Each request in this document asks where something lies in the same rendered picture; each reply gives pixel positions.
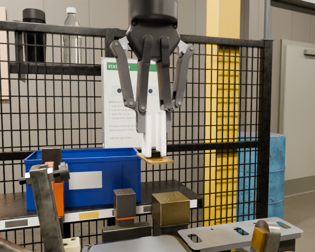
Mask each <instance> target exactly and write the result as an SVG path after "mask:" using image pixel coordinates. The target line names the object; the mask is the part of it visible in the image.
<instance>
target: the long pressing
mask: <svg viewBox="0 0 315 252"><path fill-rule="evenodd" d="M80 252H192V251H191V250H190V249H189V247H188V246H187V245H186V244H185V243H184V242H183V240H181V239H180V238H179V237H177V236H175V235H170V234H160V235H153V236H146V237H139V238H132V239H125V240H118V241H111V242H104V243H97V244H86V245H85V246H83V247H82V249H81V250H80Z"/></svg>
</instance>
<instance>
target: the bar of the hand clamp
mask: <svg viewBox="0 0 315 252"><path fill-rule="evenodd" d="M58 167H59V169H58V170H53V168H49V166H48V164H47V163H46V164H41V165H40V164H37V165H33V166H32V167H31V169H30V171H29V172H28V173H25V176H24V177H20V178H19V184H20V185H23V184H26V185H27V186H28V187H29V186H32V191H33V196H34V201H35V206H36V211H37V216H38V221H39V226H40V230H41V235H42V240H43V245H44V250H45V252H65V248H64V243H63V238H62V233H61V228H60V223H59V217H58V212H57V207H56V202H55V197H54V192H53V187H52V181H55V178H56V177H60V178H61V181H63V182H64V183H65V182H68V181H69V179H70V172H69V167H68V163H65V161H64V162H61V163H60V165H58Z"/></svg>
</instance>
